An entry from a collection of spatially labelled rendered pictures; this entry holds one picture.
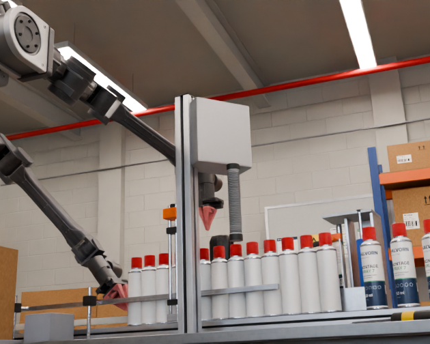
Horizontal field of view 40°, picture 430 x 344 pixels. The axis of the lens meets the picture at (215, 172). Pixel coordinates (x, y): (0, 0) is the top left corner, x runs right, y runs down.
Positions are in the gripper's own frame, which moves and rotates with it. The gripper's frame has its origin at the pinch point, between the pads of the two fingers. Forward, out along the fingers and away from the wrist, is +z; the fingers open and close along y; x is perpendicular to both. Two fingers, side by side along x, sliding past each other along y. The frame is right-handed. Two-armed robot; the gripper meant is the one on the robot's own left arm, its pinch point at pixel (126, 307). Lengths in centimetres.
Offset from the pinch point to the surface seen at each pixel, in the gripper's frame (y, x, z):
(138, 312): -1.7, -2.9, 5.0
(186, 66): 338, -41, -317
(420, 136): 440, -144, -117
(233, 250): -1.8, -37.3, 13.7
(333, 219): 7, -62, 25
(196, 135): -18, -55, -10
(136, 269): -1.6, -10.4, -5.3
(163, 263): -1.9, -18.6, 0.3
